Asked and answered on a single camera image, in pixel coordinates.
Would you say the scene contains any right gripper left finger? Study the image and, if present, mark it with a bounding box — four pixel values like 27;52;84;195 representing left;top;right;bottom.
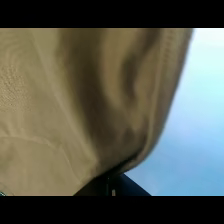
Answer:
73;173;110;197

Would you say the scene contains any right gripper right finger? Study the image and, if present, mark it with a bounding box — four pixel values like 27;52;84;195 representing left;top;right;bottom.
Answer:
109;172;153;197

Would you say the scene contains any beige garment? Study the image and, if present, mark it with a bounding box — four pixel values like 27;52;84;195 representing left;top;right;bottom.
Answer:
0;27;195;197

